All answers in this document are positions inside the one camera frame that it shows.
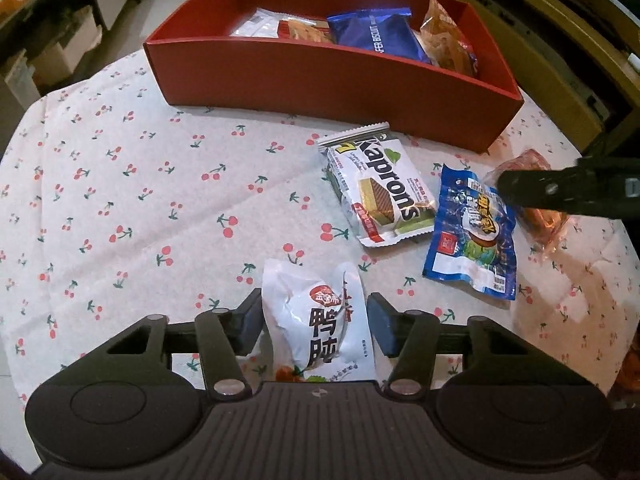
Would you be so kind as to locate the clear orange snack packet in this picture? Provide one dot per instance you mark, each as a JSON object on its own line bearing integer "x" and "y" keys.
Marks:
{"x": 542, "y": 227}
{"x": 445, "y": 40}

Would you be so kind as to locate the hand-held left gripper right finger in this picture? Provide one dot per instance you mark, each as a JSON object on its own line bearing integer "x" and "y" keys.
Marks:
{"x": 380, "y": 325}

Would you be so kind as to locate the cherry print tablecloth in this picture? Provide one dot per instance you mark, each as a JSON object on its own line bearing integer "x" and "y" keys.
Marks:
{"x": 125, "y": 185}

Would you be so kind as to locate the white duck snack packet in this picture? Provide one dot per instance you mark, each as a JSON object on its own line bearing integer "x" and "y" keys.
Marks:
{"x": 320, "y": 320}

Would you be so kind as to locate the red snack packet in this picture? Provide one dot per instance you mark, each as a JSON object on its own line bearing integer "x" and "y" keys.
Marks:
{"x": 305, "y": 30}

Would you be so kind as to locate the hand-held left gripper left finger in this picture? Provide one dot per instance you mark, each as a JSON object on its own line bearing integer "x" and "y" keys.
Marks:
{"x": 248, "y": 327}

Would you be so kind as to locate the white power adapter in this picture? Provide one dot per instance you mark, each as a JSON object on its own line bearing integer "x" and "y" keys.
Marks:
{"x": 633, "y": 62}

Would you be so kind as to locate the blue wafer biscuit packet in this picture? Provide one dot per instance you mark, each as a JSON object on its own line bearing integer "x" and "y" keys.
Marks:
{"x": 375, "y": 30}

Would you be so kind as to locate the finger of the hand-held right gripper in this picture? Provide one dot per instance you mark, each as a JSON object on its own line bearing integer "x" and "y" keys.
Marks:
{"x": 550, "y": 190}

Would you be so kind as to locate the white bun packet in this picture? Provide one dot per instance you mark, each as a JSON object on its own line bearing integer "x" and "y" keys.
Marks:
{"x": 255, "y": 22}

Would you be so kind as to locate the white cardboard box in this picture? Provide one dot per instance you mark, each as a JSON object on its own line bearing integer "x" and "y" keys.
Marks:
{"x": 20, "y": 82}
{"x": 65, "y": 45}

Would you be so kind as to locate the wooden television cabinet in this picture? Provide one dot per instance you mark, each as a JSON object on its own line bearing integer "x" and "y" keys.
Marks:
{"x": 550, "y": 35}

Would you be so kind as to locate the green white wafer packet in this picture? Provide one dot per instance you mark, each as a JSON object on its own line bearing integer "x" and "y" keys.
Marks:
{"x": 380, "y": 190}

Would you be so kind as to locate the blue sausage packet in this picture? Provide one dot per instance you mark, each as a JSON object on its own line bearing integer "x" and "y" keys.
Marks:
{"x": 470, "y": 240}

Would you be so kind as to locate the red cardboard box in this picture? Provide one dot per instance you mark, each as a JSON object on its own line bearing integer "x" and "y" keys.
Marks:
{"x": 300, "y": 75}

